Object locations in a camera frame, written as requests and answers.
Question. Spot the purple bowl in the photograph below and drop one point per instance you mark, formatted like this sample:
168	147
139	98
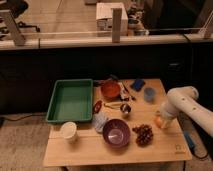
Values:
116	133

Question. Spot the crumpled clear plastic cup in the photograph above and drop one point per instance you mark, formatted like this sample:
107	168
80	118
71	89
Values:
98	121

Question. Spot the bunch of red grapes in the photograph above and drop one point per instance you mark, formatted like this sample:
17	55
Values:
144	134

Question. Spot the blue plastic cup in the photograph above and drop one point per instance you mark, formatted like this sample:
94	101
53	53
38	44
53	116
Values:
149	94

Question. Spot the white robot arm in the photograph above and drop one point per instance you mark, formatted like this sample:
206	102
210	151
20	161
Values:
184	99

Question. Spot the white paper cup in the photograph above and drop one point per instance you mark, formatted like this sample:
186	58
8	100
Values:
69	131

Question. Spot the white cardboard box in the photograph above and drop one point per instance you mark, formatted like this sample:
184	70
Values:
104	14

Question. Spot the orange bowl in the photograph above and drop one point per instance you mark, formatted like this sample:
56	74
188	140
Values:
110	90

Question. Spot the small metal measuring cup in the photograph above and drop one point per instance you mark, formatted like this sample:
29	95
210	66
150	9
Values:
123	107

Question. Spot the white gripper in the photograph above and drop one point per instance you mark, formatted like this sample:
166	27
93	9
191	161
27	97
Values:
169	112

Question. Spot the blue device on floor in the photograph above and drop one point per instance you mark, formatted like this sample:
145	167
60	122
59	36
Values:
190	142

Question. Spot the black office chair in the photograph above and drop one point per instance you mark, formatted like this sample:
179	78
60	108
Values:
17	8

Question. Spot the orange yellow apple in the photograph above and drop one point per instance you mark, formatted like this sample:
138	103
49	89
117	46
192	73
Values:
158	121

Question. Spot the blue sponge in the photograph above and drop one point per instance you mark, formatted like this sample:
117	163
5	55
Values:
137	84

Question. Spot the green plastic tray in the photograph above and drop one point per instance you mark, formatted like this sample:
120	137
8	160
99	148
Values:
71	100

